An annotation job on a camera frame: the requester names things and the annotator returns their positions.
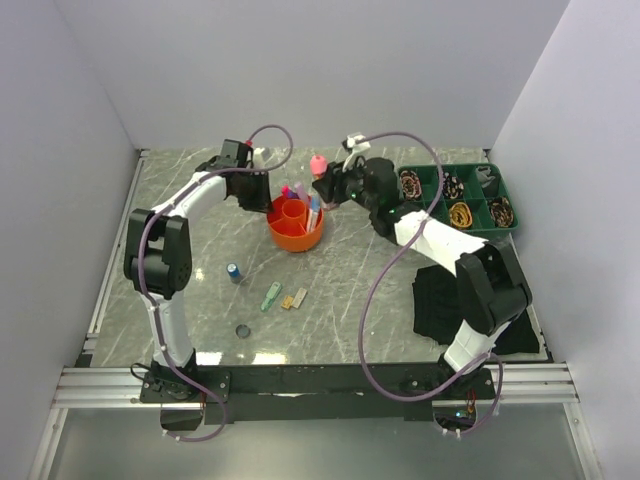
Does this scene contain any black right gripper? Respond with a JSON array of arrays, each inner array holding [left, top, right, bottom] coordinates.
[[311, 155, 377, 214]]

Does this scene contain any orange round divided container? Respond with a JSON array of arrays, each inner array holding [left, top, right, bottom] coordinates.
[[267, 196, 324, 253]]

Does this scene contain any light purple highlighter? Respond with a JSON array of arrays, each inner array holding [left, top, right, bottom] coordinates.
[[295, 182, 310, 205]]

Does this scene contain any blue capped white marker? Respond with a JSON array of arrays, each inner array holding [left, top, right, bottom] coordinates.
[[311, 196, 321, 229]]

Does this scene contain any blue glue stick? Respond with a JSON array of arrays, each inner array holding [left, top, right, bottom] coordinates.
[[226, 263, 242, 284]]

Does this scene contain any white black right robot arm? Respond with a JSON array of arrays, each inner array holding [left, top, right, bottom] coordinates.
[[312, 156, 532, 398]]

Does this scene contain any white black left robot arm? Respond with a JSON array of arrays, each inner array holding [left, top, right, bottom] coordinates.
[[123, 140, 273, 402]]

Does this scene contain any pink black rolled band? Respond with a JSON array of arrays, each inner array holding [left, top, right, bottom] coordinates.
[[399, 170, 422, 200]]

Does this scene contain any black white rolled band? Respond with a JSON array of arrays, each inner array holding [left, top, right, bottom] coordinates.
[[442, 172, 465, 199]]

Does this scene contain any yellow rolled band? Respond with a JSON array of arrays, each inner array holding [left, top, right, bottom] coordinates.
[[448, 202, 473, 230]]

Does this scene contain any green compartment tray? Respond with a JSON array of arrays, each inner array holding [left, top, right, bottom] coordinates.
[[398, 163, 519, 239]]

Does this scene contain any grey rolled cloth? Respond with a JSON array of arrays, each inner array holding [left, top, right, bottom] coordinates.
[[475, 165, 501, 197]]

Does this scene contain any tan eraser block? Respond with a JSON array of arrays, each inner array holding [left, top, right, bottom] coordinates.
[[281, 296, 294, 310]]

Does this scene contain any brown black rolled band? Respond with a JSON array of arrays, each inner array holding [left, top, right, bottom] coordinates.
[[487, 196, 515, 228]]

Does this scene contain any black cloth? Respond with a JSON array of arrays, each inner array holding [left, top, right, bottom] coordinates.
[[412, 265, 540, 355]]

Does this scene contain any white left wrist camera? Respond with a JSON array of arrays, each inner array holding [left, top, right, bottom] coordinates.
[[245, 141, 271, 170]]

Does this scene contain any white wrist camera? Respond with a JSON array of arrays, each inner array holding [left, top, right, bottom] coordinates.
[[245, 141, 271, 170], [342, 132, 371, 172]]

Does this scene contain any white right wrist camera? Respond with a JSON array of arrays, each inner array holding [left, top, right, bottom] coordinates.
[[342, 132, 371, 172]]

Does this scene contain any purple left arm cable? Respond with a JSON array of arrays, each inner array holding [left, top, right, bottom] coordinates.
[[137, 123, 295, 445]]

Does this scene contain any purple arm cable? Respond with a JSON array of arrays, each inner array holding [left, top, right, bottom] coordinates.
[[358, 131, 504, 435], [137, 123, 295, 445]]

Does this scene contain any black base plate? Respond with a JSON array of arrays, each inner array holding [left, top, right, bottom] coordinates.
[[140, 363, 495, 425]]

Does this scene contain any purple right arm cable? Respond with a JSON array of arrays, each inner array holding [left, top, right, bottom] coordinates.
[[358, 131, 504, 435]]

